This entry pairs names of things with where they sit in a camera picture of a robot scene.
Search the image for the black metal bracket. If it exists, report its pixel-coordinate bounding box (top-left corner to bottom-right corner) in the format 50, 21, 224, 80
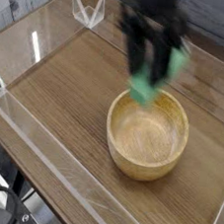
5, 194, 38, 224

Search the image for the brown wooden bowl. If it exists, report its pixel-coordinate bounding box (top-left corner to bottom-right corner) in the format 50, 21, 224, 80
106, 90, 189, 182

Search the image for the clear acrylic tray enclosure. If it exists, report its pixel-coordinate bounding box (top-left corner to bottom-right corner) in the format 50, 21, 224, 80
0, 0, 224, 224

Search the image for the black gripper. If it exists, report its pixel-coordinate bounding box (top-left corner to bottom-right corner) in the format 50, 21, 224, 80
120, 0, 187, 87

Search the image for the black table leg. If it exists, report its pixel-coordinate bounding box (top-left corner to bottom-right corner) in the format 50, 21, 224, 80
12, 171, 25, 197

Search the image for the green rectangular block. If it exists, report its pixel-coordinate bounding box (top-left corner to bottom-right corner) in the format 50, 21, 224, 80
128, 47, 190, 106

